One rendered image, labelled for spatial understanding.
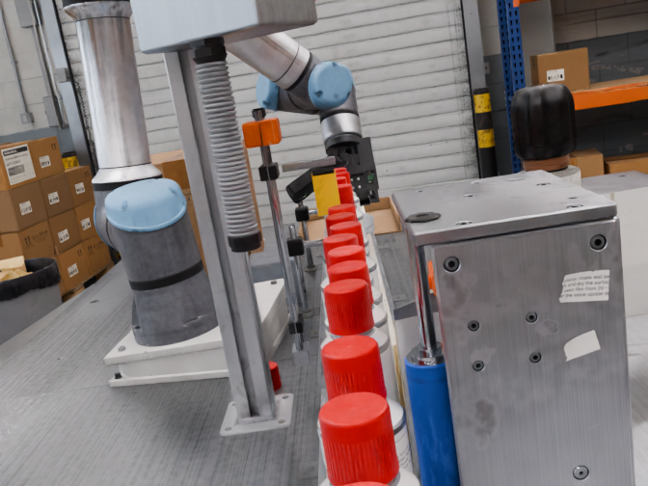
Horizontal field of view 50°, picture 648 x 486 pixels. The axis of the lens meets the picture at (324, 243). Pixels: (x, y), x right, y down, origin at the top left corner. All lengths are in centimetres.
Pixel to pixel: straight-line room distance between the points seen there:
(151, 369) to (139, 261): 16
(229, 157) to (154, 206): 36
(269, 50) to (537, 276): 80
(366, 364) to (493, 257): 9
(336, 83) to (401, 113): 403
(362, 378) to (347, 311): 11
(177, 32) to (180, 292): 45
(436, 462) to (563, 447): 8
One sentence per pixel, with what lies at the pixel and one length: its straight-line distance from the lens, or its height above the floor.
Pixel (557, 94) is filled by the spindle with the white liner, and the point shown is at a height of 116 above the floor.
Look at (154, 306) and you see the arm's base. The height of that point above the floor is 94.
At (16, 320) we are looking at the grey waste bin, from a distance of 329.
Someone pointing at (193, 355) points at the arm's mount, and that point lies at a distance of 105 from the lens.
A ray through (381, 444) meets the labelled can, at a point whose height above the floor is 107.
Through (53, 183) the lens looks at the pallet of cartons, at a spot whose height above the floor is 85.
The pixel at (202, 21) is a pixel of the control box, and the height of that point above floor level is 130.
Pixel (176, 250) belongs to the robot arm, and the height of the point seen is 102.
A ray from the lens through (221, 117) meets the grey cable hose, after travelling 69.
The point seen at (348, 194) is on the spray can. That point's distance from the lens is 95.
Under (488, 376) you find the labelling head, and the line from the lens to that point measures 41.
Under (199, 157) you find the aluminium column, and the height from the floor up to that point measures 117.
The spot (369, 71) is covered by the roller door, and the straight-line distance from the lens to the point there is 518.
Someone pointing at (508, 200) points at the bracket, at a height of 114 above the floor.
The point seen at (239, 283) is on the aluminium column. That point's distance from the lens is 83.
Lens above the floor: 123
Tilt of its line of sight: 13 degrees down
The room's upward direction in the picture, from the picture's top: 9 degrees counter-clockwise
